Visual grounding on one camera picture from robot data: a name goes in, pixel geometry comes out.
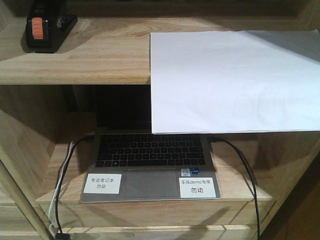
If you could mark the blue intel stickers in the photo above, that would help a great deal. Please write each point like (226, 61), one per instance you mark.
(188, 172)

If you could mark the silver laptop black keyboard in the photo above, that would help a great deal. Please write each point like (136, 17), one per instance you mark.
(150, 164)

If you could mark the white label sticker right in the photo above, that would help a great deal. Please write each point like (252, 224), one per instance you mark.
(197, 188)

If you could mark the black stapler orange button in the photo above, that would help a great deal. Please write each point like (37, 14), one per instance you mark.
(46, 27)

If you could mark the white paper sheets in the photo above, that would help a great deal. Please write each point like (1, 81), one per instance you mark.
(235, 81)

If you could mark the white label sticker left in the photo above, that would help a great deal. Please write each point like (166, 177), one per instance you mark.
(102, 183)

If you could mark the wooden shelf unit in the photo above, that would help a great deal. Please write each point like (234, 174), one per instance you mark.
(110, 45)

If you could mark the white label sticker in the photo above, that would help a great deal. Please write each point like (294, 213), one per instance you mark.
(197, 188)
(102, 183)

